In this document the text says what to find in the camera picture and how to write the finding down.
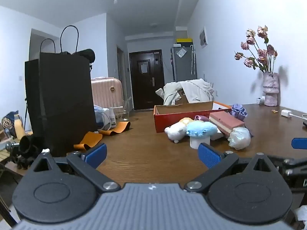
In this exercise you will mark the paper sheet on door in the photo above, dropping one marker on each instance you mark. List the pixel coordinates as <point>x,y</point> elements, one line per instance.
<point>144,67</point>

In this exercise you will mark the pearly white pouch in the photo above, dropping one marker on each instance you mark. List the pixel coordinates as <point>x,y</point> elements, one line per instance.
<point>239,137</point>

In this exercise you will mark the grey side door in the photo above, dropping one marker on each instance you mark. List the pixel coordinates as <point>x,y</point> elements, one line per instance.
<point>121,74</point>

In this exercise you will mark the white plush toy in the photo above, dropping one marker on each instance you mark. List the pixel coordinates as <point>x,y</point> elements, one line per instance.
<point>175,131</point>

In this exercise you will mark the small white jar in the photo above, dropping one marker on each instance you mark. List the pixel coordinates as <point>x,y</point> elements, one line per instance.
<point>260,100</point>

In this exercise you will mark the orange cardboard box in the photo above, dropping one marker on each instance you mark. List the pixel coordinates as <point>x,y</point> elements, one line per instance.
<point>168,122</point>

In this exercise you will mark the brown cardboard box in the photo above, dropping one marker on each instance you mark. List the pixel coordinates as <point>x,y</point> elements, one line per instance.
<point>183,98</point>

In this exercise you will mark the clear glass vase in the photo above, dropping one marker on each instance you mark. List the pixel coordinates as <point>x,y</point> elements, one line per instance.
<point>123,113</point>

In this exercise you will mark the purple satin scrunchie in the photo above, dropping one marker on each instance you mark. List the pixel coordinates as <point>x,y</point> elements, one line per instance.
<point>201,118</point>

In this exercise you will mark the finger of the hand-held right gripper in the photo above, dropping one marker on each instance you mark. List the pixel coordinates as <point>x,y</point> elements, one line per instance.
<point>291,164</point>
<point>299,143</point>

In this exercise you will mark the beige coat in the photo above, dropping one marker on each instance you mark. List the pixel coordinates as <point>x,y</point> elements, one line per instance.
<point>196,88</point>

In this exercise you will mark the white umbrella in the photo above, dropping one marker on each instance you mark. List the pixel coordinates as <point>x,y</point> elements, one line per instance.
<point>192,60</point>

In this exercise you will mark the pink suitcase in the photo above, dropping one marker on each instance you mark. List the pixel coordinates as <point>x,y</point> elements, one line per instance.
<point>105,91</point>

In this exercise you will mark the blue and white package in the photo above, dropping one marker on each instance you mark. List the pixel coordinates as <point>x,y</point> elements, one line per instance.
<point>100,113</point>

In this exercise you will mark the blue mushroom plush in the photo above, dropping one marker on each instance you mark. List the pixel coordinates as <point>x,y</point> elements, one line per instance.
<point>201,128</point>

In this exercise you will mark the pink soft block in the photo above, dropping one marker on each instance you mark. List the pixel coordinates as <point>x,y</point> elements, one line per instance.
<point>226,122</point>

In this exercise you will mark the dried rose bouquet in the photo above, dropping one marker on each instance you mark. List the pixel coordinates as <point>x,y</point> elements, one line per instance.
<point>260,57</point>

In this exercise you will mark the rattan ball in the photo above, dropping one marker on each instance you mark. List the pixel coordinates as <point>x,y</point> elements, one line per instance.
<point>7,123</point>

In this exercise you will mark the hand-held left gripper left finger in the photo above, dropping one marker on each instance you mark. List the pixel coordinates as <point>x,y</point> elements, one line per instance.
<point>96,153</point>

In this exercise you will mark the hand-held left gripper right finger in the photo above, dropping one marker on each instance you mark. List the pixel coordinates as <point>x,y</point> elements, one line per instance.
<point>208,157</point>

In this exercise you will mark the paper sheet on refrigerator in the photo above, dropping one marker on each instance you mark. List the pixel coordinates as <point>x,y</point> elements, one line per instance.
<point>181,52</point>

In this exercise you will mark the yellow box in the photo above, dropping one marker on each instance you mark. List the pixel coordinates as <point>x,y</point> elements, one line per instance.
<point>184,40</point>

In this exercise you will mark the pink textured vase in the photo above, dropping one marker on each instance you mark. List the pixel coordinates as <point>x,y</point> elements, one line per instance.
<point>271,88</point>

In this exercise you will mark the dark entrance door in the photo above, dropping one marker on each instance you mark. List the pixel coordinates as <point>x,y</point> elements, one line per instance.
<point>146,88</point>

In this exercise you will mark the black fabric bundle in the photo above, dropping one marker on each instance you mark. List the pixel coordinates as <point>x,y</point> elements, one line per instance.
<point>82,53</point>

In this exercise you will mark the small white bottle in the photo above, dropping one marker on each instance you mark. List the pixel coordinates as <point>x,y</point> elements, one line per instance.
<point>112,118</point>

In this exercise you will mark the purple mesh pouch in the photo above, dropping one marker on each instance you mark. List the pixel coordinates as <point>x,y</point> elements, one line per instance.
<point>238,112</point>

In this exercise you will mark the white charger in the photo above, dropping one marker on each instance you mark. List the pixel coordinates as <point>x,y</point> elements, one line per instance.
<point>286,113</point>

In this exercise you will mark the black cylindrical lens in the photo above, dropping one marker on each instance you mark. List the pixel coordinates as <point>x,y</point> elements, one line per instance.
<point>27,145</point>

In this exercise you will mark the black paper bag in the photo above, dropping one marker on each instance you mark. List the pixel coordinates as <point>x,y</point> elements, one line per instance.
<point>64,100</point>

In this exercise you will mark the wall electrical panel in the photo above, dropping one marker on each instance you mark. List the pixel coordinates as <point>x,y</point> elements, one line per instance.
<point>203,37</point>

